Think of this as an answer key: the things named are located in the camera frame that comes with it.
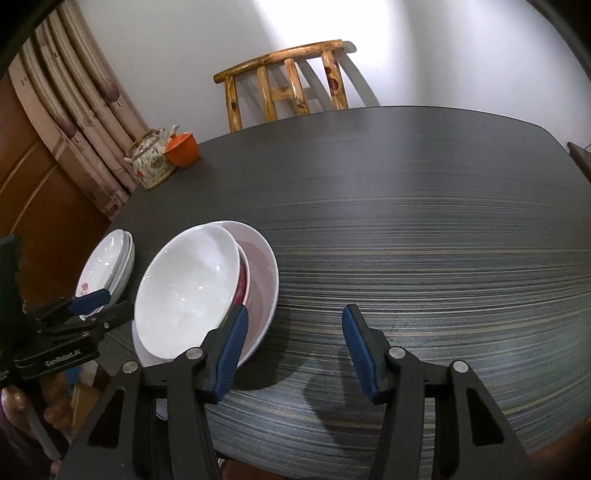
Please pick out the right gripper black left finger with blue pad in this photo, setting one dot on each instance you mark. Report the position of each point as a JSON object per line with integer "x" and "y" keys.
{"x": 151, "y": 423}

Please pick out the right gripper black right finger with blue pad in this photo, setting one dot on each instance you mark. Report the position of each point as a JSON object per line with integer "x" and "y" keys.
{"x": 473, "y": 438}

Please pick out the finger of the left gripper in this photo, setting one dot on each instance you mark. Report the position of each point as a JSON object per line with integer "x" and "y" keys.
{"x": 63, "y": 309}
{"x": 104, "y": 322}

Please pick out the top small white plate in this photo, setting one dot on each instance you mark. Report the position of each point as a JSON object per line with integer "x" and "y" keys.
{"x": 101, "y": 266}

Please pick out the small white plate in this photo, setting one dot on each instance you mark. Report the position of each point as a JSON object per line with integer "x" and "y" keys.
{"x": 101, "y": 266}
{"x": 122, "y": 275}

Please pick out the bottom small white plate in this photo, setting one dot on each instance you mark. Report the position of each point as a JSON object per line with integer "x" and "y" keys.
{"x": 122, "y": 275}

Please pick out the brown wooden cabinet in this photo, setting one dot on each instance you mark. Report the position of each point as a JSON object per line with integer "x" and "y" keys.
{"x": 57, "y": 224}

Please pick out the white bowl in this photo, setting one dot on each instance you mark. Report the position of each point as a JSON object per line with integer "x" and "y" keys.
{"x": 188, "y": 289}

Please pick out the large white pink plate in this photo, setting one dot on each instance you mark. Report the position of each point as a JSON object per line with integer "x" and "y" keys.
{"x": 263, "y": 292}

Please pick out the floral ceramic teapot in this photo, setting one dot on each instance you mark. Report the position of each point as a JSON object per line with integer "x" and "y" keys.
{"x": 147, "y": 159}

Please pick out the orange cup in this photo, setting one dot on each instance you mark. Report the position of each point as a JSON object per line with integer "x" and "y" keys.
{"x": 182, "y": 150}

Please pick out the beige patterned curtain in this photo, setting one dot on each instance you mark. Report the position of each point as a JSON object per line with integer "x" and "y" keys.
{"x": 75, "y": 105}

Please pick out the dark chair back right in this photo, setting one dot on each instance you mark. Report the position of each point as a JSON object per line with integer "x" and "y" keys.
{"x": 582, "y": 158}

